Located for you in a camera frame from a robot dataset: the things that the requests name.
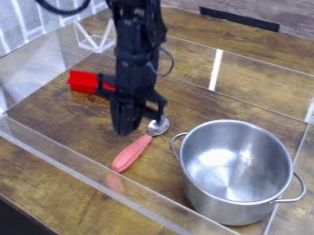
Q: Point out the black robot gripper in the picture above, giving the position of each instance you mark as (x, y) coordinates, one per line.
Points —
(130, 89)

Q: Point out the pink handled metal spoon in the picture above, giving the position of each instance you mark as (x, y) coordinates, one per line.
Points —
(130, 154)

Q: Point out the stainless steel pot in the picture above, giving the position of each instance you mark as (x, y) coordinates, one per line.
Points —
(237, 169)

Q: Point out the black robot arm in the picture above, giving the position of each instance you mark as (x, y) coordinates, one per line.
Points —
(140, 29)

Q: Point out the red plastic block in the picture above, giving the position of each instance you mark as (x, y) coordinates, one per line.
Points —
(83, 81)

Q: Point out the clear acrylic barrier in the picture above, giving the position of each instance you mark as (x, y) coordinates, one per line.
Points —
(231, 72)

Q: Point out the black strip on wall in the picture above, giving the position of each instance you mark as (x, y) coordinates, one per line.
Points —
(249, 21)

